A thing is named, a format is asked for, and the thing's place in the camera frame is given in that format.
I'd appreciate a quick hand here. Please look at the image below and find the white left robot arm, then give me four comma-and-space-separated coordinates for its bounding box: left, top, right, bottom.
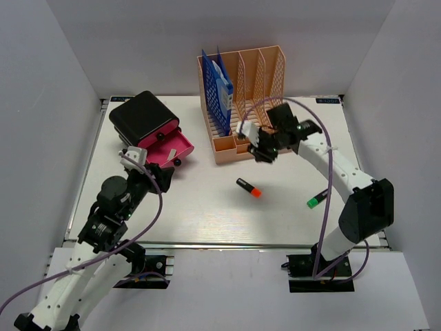
14, 147, 174, 330

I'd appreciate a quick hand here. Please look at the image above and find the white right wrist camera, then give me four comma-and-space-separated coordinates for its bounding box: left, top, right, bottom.
236, 120, 260, 148

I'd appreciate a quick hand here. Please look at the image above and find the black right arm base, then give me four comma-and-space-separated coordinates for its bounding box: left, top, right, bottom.
281, 245, 355, 293

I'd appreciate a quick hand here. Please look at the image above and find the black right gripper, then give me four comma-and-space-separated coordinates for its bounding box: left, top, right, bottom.
247, 129, 283, 164

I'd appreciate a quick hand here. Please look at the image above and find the blue plastic folder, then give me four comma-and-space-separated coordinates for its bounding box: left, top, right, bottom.
201, 50, 234, 137

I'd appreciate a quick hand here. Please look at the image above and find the peach plastic file organizer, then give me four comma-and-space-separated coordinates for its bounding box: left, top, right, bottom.
198, 46, 285, 165

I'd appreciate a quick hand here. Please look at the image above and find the orange black highlighter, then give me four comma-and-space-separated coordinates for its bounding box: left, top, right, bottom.
236, 178, 262, 198

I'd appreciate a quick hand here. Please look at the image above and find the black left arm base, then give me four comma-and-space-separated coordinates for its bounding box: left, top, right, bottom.
114, 243, 174, 290

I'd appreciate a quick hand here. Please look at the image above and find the black pink drawer unit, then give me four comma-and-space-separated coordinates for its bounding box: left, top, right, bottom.
109, 90, 194, 168

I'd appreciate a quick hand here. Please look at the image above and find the green black highlighter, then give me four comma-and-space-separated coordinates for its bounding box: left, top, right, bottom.
307, 189, 328, 209

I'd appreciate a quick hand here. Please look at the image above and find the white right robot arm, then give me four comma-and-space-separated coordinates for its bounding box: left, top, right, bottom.
236, 103, 394, 275

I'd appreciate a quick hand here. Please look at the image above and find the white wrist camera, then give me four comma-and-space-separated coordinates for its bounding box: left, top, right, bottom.
236, 120, 260, 148
119, 146, 147, 170

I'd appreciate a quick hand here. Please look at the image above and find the white rectangular eraser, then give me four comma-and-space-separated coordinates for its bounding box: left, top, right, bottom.
167, 149, 176, 161

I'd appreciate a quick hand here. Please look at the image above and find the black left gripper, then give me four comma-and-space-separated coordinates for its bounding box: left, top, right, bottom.
120, 162, 175, 221

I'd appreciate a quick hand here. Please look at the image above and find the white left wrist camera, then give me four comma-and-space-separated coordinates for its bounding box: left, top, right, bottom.
119, 146, 147, 170

